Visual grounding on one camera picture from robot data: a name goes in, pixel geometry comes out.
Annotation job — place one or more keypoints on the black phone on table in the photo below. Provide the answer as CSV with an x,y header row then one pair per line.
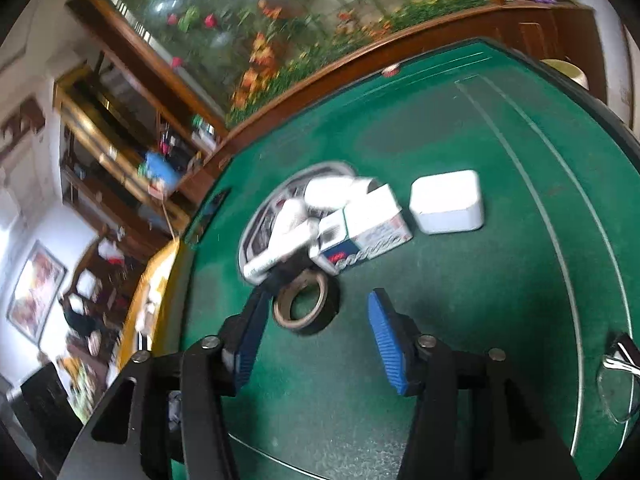
x,y
200,224

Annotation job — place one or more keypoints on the eyeglasses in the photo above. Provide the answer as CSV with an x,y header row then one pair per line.
x,y
618,379

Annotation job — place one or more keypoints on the blue thermos jug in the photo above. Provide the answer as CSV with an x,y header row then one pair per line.
x,y
158,168

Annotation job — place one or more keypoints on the white blue carton box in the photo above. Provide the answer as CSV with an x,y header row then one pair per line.
x,y
365,228

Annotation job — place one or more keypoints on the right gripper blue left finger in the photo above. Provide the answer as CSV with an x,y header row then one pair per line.
x,y
241,335

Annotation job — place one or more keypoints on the white rounded plastic case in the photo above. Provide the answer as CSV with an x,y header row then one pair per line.
x,y
447,203

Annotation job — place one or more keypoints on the wooden cabinet ledge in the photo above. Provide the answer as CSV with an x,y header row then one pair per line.
x,y
565,32

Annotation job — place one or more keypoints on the white bottle with cap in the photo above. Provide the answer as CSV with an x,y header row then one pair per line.
x,y
332,193

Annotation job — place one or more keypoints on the framed wall painting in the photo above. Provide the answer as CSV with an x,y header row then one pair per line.
x,y
35,291

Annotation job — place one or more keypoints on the flower mural glass panel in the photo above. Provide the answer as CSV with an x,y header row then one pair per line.
x,y
241,54

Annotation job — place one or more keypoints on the red white small cup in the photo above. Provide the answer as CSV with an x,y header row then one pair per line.
x,y
390,71

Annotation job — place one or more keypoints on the white pill bottle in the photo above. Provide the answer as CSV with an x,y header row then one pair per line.
x,y
293,229

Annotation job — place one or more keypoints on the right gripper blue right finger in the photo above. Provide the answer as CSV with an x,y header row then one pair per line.
x,y
395,335

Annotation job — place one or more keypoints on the yellow storage box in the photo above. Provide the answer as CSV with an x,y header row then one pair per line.
x,y
144,309

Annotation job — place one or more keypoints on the wooden chair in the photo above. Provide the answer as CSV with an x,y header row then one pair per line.
x,y
100,293

